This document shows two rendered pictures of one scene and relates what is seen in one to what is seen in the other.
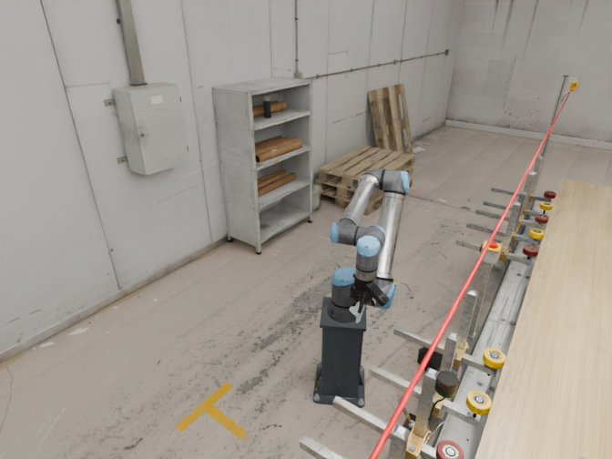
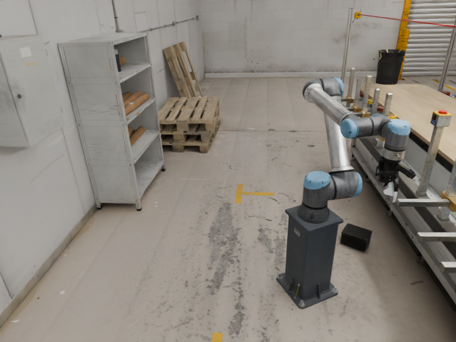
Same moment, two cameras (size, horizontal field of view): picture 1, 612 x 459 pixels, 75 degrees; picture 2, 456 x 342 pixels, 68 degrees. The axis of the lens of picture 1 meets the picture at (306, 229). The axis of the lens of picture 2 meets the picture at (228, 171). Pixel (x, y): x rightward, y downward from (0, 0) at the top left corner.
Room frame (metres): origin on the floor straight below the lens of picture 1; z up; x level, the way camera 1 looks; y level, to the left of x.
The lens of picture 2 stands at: (0.55, 1.11, 1.80)
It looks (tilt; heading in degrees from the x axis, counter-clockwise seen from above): 27 degrees down; 330
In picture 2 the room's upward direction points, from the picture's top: 2 degrees counter-clockwise
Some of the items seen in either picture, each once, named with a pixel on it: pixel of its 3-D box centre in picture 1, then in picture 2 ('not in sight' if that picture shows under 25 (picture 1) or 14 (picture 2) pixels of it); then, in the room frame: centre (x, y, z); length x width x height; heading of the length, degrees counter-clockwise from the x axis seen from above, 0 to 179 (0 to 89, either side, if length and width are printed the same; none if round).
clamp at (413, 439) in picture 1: (417, 441); not in sight; (0.84, -0.37, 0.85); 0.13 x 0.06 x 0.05; 146
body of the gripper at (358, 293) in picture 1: (362, 287); (388, 169); (1.39, -0.24, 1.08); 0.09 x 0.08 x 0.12; 53
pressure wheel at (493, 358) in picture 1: (492, 364); not in sight; (1.17, -0.75, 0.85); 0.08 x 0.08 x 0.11
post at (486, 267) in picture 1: (478, 300); (429, 161); (1.49, -0.81, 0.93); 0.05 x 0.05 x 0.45; 56
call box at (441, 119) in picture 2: (490, 253); (440, 119); (1.49, -0.81, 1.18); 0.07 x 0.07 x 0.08; 56
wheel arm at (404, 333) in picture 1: (442, 349); (440, 203); (1.28, -0.59, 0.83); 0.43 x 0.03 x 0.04; 56
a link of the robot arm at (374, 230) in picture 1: (371, 239); (380, 125); (1.49, -0.28, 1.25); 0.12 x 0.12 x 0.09; 70
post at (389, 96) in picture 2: (507, 239); (383, 123); (2.11, -1.22, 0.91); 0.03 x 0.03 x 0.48; 56
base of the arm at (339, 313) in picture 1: (343, 304); (314, 207); (1.80, -0.22, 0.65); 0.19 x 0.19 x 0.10
